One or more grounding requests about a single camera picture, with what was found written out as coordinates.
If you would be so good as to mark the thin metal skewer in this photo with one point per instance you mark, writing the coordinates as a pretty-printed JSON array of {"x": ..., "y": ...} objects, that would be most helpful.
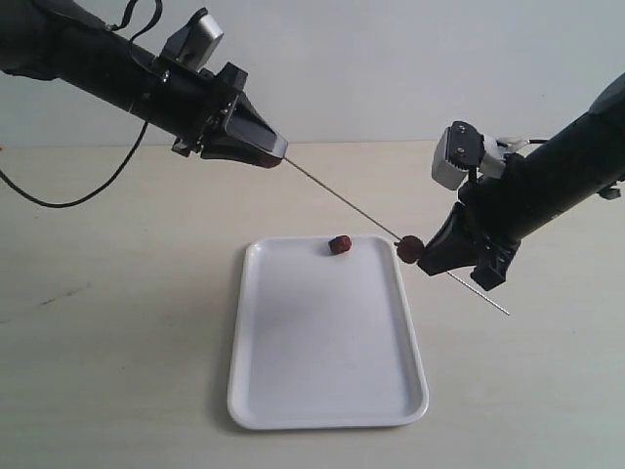
[{"x": 388, "y": 231}]

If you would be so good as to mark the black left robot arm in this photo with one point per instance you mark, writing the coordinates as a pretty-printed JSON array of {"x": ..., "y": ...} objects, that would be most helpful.
[{"x": 47, "y": 40}]

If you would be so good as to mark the white rectangular plastic tray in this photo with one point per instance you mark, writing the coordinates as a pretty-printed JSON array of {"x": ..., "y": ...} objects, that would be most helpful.
[{"x": 324, "y": 341}]

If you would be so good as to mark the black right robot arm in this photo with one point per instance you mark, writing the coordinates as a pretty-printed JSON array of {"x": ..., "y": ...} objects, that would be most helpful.
[{"x": 594, "y": 142}]

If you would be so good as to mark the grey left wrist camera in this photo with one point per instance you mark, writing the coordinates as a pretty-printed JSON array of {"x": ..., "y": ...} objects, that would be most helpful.
[{"x": 193, "y": 45}]

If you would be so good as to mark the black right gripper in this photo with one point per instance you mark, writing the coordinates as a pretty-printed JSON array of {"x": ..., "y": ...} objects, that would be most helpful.
[{"x": 533, "y": 191}]

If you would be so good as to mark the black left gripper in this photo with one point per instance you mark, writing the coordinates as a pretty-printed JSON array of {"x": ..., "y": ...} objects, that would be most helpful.
[{"x": 207, "y": 113}]

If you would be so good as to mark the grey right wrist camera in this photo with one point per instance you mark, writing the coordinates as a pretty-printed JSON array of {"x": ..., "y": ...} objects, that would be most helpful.
[{"x": 463, "y": 153}]

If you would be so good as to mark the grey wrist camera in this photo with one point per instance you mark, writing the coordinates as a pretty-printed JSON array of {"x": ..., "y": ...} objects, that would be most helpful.
[
  {"x": 463, "y": 153},
  {"x": 193, "y": 45}
]

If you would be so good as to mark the dark red berry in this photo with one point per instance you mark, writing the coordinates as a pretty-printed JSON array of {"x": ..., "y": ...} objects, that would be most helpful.
[
  {"x": 268, "y": 161},
  {"x": 409, "y": 249},
  {"x": 340, "y": 244}
]

